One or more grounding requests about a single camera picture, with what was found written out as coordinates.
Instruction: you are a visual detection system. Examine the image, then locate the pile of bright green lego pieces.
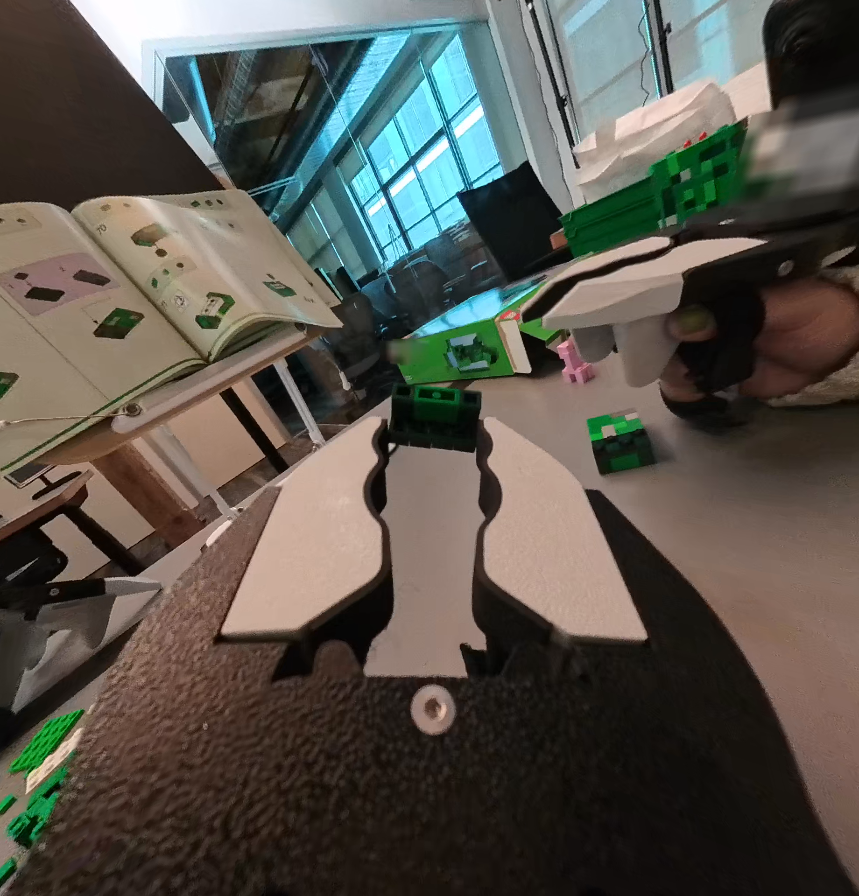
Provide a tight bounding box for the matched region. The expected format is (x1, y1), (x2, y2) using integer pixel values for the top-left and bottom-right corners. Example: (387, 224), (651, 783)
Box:
(0, 766), (70, 851)

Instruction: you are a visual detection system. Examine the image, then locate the green lego cube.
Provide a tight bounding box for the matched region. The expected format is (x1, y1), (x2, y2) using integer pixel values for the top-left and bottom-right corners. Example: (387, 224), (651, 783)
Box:
(587, 409), (656, 476)

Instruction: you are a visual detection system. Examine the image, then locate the wooden desk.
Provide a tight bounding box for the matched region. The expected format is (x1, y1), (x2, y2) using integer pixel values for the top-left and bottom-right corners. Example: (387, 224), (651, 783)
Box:
(0, 448), (199, 575)

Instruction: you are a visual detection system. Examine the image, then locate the large window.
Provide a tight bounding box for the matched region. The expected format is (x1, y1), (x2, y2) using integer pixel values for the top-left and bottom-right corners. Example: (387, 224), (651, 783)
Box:
(282, 35), (507, 260)

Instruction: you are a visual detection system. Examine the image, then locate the large green lego figure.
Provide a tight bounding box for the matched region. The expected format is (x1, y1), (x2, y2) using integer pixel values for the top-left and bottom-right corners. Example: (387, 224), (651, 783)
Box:
(650, 119), (749, 228)

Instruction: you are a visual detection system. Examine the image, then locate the black tripod pole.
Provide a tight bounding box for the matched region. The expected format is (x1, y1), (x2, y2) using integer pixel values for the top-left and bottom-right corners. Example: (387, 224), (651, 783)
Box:
(524, 0), (577, 169)
(640, 0), (672, 99)

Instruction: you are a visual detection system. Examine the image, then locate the black and white device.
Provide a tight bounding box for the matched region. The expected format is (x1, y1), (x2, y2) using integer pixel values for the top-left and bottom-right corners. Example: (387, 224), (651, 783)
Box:
(0, 577), (164, 753)

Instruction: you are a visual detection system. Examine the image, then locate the lego instruction booklet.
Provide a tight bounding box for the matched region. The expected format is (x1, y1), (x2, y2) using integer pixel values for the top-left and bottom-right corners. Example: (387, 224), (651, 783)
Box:
(0, 189), (343, 491)

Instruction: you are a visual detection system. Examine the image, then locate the glass partition wall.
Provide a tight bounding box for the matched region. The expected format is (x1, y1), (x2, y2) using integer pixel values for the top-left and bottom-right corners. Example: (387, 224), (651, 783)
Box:
(142, 24), (486, 232)

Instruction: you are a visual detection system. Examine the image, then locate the white lego plate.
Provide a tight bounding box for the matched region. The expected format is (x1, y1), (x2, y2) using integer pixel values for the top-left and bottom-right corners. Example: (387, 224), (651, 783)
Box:
(25, 749), (77, 792)

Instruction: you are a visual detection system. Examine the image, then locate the dark brown panel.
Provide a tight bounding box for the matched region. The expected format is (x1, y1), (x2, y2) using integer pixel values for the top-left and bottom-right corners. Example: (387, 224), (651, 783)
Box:
(0, 0), (224, 207)

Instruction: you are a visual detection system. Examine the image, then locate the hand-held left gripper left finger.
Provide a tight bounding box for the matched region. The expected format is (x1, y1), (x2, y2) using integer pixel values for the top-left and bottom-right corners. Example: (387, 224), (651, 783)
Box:
(218, 418), (395, 683)

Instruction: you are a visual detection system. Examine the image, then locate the dark green lego assembly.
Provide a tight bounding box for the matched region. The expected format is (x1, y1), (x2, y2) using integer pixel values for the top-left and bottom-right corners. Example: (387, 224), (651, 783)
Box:
(387, 383), (483, 454)

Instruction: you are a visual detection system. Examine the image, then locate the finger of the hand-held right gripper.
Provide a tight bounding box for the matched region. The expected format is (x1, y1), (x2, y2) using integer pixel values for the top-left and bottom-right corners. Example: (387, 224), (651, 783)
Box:
(538, 240), (768, 363)
(521, 235), (680, 319)

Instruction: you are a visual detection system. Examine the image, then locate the black office chair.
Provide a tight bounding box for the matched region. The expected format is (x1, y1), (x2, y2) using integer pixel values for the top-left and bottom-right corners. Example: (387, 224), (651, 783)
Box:
(458, 161), (567, 281)

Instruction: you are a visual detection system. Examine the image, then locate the white framed window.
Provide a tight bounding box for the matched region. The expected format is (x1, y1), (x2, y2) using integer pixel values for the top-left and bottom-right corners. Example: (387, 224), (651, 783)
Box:
(542, 0), (774, 120)

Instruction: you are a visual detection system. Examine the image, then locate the white plastic bag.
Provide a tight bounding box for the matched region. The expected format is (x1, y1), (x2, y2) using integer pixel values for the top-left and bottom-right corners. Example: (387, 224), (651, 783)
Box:
(571, 80), (739, 204)

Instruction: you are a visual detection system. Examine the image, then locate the pink lego pig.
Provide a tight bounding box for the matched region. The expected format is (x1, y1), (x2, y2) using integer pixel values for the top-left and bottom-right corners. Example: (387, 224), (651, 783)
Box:
(557, 338), (598, 385)

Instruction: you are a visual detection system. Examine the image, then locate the green lego box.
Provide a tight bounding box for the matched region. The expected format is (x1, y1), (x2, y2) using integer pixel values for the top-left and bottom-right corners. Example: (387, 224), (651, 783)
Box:
(387, 276), (577, 382)

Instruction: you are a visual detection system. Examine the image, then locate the white book stand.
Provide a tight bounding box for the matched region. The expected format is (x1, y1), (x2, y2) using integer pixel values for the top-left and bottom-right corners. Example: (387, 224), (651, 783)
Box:
(0, 322), (332, 554)

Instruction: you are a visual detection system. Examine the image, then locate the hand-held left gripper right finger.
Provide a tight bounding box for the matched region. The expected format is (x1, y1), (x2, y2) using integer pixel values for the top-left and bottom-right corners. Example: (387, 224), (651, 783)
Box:
(472, 418), (649, 676)

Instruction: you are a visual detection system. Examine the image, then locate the green plastic crate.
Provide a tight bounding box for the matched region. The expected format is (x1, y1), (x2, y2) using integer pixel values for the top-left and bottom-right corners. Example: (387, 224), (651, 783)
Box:
(559, 175), (665, 260)

